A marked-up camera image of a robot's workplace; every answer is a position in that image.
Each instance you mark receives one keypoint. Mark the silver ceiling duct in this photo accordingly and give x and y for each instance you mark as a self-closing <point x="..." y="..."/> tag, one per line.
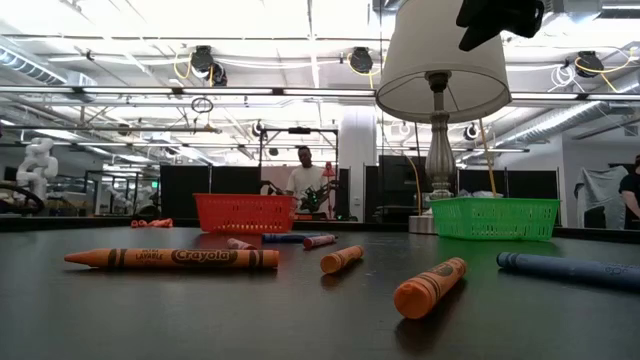
<point x="560" y="120"/>
<point x="30" y="65"/>

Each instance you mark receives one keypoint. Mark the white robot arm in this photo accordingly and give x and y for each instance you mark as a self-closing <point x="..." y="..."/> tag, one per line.
<point x="36" y="165"/>

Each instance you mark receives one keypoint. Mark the black background robot arm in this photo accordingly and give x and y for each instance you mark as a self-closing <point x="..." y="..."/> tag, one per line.
<point x="315" y="200"/>

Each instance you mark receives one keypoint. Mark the black framed robot enclosure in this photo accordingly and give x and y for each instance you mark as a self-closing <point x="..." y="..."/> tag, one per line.
<point x="122" y="195"/>

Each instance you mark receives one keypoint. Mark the green plastic basket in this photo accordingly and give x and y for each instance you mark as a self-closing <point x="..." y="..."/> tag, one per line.
<point x="495" y="220"/>

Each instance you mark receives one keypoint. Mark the black partition panel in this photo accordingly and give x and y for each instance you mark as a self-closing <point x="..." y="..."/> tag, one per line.
<point x="525" y="185"/>
<point x="210" y="192"/>

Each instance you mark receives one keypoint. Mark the orange crayon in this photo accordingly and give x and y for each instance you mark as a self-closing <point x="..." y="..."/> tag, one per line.
<point x="170" y="258"/>
<point x="429" y="290"/>
<point x="341" y="260"/>

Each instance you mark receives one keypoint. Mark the person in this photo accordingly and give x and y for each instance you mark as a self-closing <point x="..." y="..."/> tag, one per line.
<point x="305" y="182"/>
<point x="631" y="190"/>

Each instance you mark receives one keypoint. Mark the white shade table lamp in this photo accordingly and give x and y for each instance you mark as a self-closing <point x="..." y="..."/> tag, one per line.
<point x="430" y="60"/>

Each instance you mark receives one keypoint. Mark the black background frame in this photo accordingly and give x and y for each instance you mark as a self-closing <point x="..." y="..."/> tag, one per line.
<point x="299" y="130"/>

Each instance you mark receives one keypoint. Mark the blue crayon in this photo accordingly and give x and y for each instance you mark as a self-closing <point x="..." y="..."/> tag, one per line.
<point x="282" y="238"/>
<point x="570" y="270"/>

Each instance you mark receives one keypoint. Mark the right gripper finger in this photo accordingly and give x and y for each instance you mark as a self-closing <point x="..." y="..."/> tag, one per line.
<point x="505" y="17"/>

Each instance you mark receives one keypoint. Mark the white pillar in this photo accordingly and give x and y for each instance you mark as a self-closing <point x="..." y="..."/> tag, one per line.
<point x="357" y="150"/>

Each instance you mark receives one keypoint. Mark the small red lamp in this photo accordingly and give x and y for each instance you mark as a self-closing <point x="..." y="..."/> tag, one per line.
<point x="328" y="171"/>

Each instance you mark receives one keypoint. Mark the red plastic basket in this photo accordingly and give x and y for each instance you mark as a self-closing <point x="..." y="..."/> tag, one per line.
<point x="245" y="212"/>

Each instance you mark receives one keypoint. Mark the black aluminium rig frame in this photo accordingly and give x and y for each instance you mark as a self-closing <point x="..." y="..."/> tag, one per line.
<point x="75" y="223"/>

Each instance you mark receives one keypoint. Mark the black screen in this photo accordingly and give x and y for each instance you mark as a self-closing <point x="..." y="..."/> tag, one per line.
<point x="400" y="175"/>

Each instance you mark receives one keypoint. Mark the grey cloth cover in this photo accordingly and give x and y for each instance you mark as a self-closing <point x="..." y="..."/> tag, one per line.
<point x="600" y="190"/>

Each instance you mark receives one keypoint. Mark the long ceiling light bar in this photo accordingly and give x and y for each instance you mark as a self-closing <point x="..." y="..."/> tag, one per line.
<point x="275" y="91"/>
<point x="575" y="96"/>

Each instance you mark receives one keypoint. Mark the pink crayon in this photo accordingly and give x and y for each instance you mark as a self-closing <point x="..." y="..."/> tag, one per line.
<point x="240" y="244"/>
<point x="319" y="241"/>

